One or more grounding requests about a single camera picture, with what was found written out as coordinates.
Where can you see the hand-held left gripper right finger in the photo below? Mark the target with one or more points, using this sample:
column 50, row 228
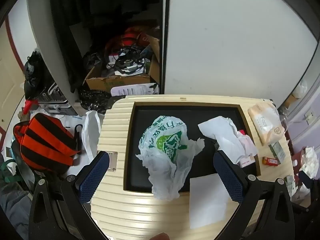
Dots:
column 228, row 177

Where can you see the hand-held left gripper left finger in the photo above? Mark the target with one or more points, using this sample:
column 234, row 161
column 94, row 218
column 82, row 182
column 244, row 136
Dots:
column 95, row 177

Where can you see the red tissue packet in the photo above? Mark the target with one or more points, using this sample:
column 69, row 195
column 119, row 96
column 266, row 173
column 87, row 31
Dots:
column 246, row 162

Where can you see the white tissue sheet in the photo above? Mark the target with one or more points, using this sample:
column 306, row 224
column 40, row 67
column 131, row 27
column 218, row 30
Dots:
column 205, row 205

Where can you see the white green-printed plastic bag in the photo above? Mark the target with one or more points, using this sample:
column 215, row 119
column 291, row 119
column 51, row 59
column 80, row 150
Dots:
column 165, row 142

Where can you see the black tray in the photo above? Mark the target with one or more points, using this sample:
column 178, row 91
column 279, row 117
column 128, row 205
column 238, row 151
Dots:
column 140, row 120

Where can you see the person's left hand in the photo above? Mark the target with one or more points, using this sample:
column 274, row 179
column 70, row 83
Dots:
column 160, row 237

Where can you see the plain white plastic bag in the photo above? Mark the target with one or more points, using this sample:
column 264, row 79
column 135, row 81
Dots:
column 90, row 135

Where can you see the orange lighter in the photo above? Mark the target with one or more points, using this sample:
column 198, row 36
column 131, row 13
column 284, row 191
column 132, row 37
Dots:
column 270, row 161

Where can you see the cream ribbed suitcase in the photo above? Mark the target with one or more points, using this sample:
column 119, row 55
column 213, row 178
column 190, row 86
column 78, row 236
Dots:
column 117, row 135

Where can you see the green cigarette box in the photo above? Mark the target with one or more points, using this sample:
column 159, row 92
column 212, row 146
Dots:
column 277, row 151

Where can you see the orange black striped backpack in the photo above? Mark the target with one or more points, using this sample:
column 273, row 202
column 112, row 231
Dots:
column 45, row 140

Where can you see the beige tissue pack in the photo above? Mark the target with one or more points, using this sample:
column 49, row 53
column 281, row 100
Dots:
column 265, row 122

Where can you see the crumpled black plastic bag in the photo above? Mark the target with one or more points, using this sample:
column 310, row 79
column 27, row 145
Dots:
column 97, row 100

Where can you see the pile of white tissues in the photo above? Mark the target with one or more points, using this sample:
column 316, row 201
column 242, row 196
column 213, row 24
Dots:
column 308, row 161

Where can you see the green cloth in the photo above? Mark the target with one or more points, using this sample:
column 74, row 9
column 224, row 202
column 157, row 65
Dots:
column 10, row 171

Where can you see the grey cloth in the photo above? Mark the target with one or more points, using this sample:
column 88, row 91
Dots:
column 15, row 215

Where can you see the silver metal case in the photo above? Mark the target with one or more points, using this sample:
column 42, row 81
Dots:
column 52, row 97

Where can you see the white printed leaflet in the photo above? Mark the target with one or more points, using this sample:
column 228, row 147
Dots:
column 130, row 90

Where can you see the red cloth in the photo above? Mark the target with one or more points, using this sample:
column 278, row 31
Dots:
column 31, row 104

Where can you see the cardboard box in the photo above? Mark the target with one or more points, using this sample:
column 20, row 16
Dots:
column 120, row 82

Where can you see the black garbage bag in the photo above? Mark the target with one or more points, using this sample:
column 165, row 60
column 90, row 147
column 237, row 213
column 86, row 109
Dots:
column 32, row 72

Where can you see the beige room door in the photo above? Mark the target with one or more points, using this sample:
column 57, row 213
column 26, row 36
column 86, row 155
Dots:
column 8, row 80

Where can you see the white wardrobe door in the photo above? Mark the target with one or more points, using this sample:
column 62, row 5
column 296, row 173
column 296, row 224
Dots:
column 225, row 42

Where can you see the red bag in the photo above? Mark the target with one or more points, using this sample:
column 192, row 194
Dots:
column 127, row 36

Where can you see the wall socket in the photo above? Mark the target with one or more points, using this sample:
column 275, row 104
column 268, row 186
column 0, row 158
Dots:
column 309, row 117

